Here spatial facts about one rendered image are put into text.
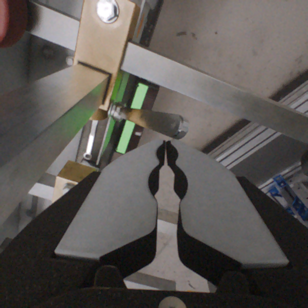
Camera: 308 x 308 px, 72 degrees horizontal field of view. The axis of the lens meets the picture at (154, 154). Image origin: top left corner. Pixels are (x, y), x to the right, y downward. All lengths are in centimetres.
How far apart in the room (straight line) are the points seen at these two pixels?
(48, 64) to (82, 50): 31
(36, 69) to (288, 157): 109
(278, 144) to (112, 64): 99
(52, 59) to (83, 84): 36
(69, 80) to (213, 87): 16
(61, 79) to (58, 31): 9
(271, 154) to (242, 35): 57
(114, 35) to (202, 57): 91
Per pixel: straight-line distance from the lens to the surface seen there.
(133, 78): 43
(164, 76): 26
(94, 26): 26
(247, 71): 121
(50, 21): 28
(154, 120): 15
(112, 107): 30
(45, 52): 55
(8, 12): 25
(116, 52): 25
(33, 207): 82
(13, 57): 53
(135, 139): 47
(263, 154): 116
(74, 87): 19
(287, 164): 124
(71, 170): 38
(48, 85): 18
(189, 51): 113
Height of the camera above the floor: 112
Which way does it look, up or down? 60 degrees down
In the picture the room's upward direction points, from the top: 175 degrees counter-clockwise
